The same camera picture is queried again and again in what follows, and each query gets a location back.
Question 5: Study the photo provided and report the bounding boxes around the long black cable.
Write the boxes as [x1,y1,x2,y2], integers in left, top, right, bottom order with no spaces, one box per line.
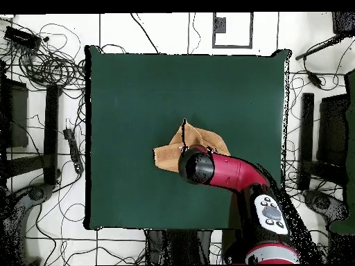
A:
[130,12,160,55]

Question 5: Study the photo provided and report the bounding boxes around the tangled black cables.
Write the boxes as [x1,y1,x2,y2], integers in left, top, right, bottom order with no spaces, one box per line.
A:
[16,23,87,89]

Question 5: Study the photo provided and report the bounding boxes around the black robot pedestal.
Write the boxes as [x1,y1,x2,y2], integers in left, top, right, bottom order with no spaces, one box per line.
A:
[145,229,213,265]

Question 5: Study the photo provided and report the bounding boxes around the black stand bar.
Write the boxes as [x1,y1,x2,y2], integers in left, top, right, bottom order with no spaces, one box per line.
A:
[43,84,63,186]
[297,92,315,191]

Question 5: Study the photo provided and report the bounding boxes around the black rod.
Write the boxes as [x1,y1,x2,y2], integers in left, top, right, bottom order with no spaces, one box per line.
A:
[295,35,345,61]

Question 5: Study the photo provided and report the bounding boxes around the black electronics box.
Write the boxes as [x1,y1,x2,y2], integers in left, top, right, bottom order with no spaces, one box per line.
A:
[3,26,42,51]

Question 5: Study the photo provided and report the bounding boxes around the dark green fabric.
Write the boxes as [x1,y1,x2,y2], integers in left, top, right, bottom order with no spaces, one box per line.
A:
[329,69,355,236]

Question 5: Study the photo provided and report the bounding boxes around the black power strip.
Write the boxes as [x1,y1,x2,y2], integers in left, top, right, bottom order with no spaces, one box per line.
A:
[62,127,85,175]

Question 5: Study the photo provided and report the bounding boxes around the dark flat panel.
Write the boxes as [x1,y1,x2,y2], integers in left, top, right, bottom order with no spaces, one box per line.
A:
[316,93,349,167]
[0,78,29,149]

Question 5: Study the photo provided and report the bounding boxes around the black power adapter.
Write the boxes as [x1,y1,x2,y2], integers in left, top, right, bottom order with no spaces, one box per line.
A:
[306,70,324,89]

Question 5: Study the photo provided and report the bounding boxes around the black floor equipment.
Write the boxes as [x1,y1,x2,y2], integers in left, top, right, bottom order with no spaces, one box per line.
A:
[27,183,54,202]
[303,189,349,222]

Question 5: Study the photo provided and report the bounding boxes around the dark green table cloth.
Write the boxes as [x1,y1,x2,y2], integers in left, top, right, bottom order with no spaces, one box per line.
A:
[84,44,291,232]

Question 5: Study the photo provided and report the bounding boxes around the grey rectangular frame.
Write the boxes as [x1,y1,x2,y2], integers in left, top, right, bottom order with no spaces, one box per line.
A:
[212,12,254,49]

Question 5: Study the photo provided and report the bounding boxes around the black stand crossbar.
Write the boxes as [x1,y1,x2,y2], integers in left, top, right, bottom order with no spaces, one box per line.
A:
[5,153,53,178]
[300,159,347,186]

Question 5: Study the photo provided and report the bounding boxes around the tan terry towel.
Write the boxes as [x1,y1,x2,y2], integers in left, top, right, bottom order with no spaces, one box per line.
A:
[153,118,231,173]

